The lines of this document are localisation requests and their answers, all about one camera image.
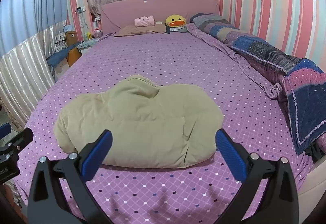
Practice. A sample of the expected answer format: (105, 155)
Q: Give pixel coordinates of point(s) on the pink headboard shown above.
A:
(117, 15)

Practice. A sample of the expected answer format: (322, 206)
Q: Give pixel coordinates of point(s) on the beige puffer jacket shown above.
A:
(171, 126)

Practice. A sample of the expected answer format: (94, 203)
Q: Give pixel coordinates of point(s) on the blue cloth on cabinet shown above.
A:
(55, 59)

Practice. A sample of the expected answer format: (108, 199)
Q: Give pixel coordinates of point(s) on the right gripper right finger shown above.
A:
(279, 202)

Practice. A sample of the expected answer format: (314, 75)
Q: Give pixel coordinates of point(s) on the orange bedside cabinet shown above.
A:
(73, 56)

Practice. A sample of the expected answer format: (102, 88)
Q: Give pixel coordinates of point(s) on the silver striped curtain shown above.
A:
(25, 74)

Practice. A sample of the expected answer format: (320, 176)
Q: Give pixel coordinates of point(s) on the yellow duck plush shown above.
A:
(175, 21)

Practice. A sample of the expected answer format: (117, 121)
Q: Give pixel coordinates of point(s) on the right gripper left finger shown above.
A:
(47, 201)

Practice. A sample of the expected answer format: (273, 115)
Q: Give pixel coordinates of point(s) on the patchwork quilt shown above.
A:
(299, 81)

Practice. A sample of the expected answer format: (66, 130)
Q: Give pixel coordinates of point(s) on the brown storage box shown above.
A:
(71, 38)

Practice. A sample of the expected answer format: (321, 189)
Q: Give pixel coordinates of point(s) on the purple dotted bed sheet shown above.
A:
(194, 195)

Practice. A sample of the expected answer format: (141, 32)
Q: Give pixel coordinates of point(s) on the brown pillow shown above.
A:
(132, 30)

